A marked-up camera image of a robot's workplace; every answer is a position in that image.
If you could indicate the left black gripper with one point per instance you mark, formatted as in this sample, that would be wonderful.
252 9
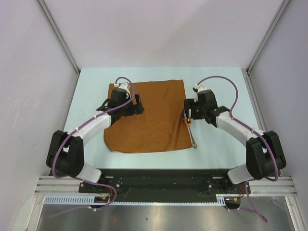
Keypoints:
134 109

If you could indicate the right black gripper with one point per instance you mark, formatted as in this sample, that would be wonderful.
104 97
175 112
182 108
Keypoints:
189 103

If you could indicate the orange satin napkin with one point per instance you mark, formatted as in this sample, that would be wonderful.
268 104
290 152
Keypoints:
160 128

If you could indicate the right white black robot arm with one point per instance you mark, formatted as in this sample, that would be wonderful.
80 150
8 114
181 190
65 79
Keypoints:
264 153

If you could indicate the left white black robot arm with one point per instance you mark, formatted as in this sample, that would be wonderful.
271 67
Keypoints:
66 152

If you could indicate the gold ornate spoon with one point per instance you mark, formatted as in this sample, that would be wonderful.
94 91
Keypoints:
192 138

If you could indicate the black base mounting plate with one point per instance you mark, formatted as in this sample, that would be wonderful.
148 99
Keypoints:
170 185

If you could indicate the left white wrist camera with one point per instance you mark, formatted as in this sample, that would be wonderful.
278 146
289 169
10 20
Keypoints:
125 86

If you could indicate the aluminium frame rail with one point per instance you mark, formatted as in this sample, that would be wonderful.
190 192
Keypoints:
284 186

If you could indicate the white slotted cable duct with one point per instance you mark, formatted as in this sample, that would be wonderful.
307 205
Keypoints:
88 200

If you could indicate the right aluminium corner post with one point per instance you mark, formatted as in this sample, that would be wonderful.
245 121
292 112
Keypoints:
269 33

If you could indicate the aluminium corner post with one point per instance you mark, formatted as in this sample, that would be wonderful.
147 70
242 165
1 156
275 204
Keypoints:
269 33
58 35

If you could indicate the left aluminium corner post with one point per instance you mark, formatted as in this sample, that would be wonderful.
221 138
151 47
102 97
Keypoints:
58 35

